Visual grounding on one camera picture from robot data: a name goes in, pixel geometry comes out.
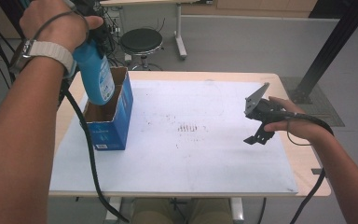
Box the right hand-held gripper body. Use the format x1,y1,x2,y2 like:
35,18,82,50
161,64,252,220
243,81,294,125

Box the black round stool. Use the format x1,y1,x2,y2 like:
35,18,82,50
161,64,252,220
119,27,164,69

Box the white table leg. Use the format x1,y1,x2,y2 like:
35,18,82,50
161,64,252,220
103,196,123,224
229,197,245,224

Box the blue cardboard box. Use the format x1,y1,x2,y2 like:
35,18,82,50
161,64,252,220
79,65,134,151

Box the person's khaki trousers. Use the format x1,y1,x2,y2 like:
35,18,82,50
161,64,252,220
131,198,232,224

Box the person's right hand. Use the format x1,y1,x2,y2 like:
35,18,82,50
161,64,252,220
263,96,335,147

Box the wristwatch with white band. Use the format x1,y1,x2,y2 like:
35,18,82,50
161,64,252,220
8,38,78,78

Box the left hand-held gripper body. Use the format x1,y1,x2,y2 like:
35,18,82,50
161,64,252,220
71,0,106,20

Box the grey computer tower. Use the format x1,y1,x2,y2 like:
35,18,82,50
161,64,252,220
101,7,117,54

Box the white table mat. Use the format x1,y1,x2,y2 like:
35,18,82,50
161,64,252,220
48,79,299,194

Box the thin grey cable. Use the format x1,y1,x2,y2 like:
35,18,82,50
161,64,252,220
31,8,91,41
285,119,313,147

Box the person's left hand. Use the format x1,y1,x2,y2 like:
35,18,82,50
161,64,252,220
19,0,104,53

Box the blue bottle with white cap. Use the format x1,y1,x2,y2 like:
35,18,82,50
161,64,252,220
72,38,116,106

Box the black metal frame post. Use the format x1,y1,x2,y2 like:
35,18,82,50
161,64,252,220
287,0,358,105
0,0,29,85

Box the white desk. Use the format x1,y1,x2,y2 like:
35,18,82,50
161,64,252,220
99,0,213,61

